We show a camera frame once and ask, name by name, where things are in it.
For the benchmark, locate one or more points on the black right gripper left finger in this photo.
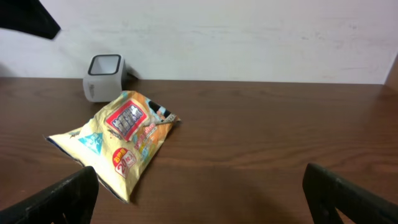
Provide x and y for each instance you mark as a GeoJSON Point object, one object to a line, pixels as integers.
{"type": "Point", "coordinates": [71, 200]}

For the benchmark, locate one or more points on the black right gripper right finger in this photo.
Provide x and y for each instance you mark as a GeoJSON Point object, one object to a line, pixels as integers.
{"type": "Point", "coordinates": [328, 193]}

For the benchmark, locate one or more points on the yellow snack bag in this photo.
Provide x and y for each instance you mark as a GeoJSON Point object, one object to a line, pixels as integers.
{"type": "Point", "coordinates": [119, 140]}

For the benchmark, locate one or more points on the white barcode scanner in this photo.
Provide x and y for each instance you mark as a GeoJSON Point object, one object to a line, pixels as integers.
{"type": "Point", "coordinates": [105, 78]}

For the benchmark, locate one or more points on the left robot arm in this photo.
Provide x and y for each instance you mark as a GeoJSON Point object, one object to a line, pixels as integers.
{"type": "Point", "coordinates": [30, 17]}

